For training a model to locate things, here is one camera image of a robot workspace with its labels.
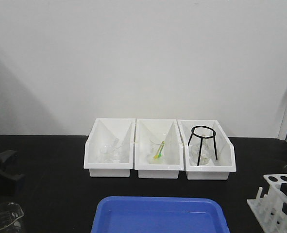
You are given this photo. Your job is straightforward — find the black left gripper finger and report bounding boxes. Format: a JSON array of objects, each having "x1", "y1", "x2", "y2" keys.
[
  {"x1": 0, "y1": 169, "x2": 25, "y2": 196},
  {"x1": 0, "y1": 150, "x2": 17, "y2": 170}
]

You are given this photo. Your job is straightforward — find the white test tube rack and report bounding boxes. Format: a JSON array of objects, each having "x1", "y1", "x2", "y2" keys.
[{"x1": 247, "y1": 174, "x2": 287, "y2": 233}]

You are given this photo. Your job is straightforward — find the right white storage bin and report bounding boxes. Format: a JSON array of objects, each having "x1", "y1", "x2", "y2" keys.
[{"x1": 177, "y1": 119, "x2": 236, "y2": 180}]

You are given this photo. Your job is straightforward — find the white storage bin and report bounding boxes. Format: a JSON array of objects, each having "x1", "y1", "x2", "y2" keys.
[
  {"x1": 177, "y1": 119, "x2": 236, "y2": 180},
  {"x1": 84, "y1": 118, "x2": 136, "y2": 178},
  {"x1": 134, "y1": 119, "x2": 184, "y2": 179}
]

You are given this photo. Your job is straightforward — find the glass flask under tripod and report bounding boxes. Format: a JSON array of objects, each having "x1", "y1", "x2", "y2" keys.
[{"x1": 190, "y1": 139, "x2": 211, "y2": 166}]

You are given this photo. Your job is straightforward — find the left white storage bin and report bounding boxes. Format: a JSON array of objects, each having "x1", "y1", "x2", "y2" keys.
[{"x1": 84, "y1": 118, "x2": 136, "y2": 178}]

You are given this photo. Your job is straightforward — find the blue plastic tray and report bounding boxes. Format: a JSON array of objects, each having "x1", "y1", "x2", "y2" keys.
[{"x1": 91, "y1": 196, "x2": 229, "y2": 233}]

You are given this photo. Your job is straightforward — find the yellow green droppers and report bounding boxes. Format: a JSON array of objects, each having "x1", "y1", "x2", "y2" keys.
[{"x1": 153, "y1": 141, "x2": 165, "y2": 159}]

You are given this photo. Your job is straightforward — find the middle white storage bin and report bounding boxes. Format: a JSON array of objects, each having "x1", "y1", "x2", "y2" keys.
[{"x1": 134, "y1": 119, "x2": 184, "y2": 179}]

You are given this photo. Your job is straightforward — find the black wire tripod stand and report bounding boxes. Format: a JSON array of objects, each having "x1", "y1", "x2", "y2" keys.
[{"x1": 187, "y1": 125, "x2": 218, "y2": 166}]

